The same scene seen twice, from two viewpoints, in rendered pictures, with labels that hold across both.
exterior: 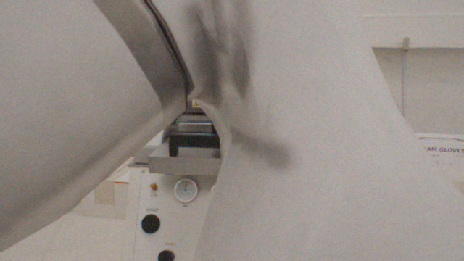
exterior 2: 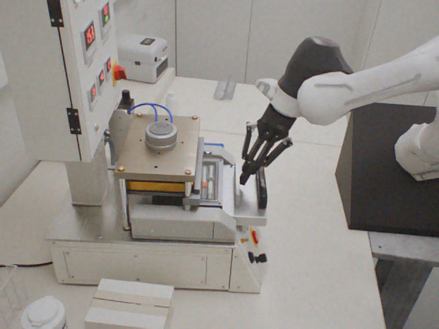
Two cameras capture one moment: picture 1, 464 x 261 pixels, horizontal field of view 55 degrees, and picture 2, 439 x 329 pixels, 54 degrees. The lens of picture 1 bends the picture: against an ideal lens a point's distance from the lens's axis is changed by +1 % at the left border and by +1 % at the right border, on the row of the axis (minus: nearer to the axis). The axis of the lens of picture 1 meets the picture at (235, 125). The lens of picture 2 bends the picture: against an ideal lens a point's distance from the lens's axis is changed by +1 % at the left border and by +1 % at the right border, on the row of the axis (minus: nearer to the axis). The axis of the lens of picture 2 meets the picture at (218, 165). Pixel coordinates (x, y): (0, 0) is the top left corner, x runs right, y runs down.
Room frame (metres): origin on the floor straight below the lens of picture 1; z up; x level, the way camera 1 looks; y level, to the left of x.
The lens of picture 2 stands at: (0.93, 0.91, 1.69)
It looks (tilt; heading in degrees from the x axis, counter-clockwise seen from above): 36 degrees down; 262
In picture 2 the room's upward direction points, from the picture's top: 4 degrees clockwise
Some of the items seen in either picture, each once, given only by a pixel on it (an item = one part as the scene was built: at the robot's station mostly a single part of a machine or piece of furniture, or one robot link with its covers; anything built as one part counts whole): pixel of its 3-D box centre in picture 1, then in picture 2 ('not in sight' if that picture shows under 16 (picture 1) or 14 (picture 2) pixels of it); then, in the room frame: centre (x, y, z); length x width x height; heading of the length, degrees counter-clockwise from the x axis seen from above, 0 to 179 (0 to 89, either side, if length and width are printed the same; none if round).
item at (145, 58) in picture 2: not in sight; (139, 57); (1.08, -1.11, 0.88); 0.25 x 0.20 x 0.17; 160
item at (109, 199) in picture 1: (123, 185); (132, 314); (1.03, 0.28, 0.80); 0.19 x 0.13 x 0.09; 166
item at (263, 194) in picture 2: (214, 144); (261, 184); (0.70, 0.03, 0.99); 0.15 x 0.02 x 0.04; 84
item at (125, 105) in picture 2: not in sight; (127, 116); (1.06, -0.23, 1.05); 0.15 x 0.05 x 0.15; 84
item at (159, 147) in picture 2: not in sight; (150, 144); (0.99, -0.02, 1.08); 0.31 x 0.24 x 0.13; 84
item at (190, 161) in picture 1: (226, 135); (209, 187); (0.83, 0.02, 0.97); 0.30 x 0.22 x 0.08; 174
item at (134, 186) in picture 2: not in sight; (162, 153); (0.96, 0.00, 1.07); 0.22 x 0.17 x 0.10; 84
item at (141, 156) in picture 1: (164, 130); (184, 223); (0.90, 0.15, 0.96); 0.25 x 0.05 x 0.07; 174
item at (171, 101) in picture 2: not in sight; (171, 107); (0.93, -0.71, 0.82); 0.05 x 0.05 x 0.14
